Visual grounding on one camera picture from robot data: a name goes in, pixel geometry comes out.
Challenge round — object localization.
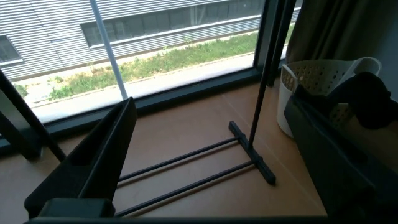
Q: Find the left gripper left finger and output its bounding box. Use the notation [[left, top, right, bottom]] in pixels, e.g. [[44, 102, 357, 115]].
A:
[[24, 97, 138, 218]]

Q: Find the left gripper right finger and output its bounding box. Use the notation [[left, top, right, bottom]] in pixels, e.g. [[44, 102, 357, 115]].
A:
[[284, 95, 398, 218]]

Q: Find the black clothes rack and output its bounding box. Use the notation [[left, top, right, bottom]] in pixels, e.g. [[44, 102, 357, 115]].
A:
[[0, 0, 298, 218]]

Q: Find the white laundry basket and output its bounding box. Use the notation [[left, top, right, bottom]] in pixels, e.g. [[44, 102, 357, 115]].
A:
[[275, 57, 382, 138]]

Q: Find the brown curtain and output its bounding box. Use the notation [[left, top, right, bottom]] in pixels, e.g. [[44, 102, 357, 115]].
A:
[[285, 0, 398, 78]]

